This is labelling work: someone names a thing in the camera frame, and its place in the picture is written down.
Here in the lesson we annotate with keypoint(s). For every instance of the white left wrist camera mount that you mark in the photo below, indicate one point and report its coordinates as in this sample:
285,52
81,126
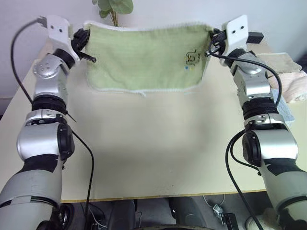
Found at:
57,31

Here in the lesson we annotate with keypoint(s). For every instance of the light blue folded towel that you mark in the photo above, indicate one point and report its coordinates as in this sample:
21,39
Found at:
285,110

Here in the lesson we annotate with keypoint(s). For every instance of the dark rounded shape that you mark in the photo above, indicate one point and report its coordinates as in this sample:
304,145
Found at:
123,214
187,210

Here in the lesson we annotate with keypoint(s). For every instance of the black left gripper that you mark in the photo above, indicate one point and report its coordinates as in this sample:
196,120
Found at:
80,40

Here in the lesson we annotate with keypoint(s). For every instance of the pink folded towel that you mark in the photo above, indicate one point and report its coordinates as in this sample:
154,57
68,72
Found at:
293,86

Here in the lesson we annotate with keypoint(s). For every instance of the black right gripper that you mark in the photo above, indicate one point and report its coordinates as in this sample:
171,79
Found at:
219,40

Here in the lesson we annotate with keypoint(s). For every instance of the green terry towel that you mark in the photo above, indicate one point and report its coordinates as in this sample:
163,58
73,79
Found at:
144,57

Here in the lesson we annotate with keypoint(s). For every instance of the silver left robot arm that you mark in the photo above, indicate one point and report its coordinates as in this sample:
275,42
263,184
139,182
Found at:
39,141

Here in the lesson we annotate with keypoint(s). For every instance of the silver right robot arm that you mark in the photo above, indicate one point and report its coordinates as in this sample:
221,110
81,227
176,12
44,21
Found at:
273,143

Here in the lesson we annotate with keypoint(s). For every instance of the green leafy plant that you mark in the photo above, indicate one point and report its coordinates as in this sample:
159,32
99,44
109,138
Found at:
115,6

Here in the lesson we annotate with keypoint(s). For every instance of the small metal clip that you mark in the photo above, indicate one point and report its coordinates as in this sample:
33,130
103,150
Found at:
217,209

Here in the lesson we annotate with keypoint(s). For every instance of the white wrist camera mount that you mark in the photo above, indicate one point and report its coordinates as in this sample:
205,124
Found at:
236,30
57,31

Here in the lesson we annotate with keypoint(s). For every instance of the beige folded towel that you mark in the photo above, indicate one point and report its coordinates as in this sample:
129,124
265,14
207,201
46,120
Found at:
278,61

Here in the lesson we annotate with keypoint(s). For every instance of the white round object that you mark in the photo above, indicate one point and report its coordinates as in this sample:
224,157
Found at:
261,222

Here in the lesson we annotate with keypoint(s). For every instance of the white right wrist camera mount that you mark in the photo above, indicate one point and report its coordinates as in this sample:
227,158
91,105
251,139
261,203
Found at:
236,30

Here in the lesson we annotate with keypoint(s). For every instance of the small black box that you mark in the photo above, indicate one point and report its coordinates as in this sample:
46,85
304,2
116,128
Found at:
229,221

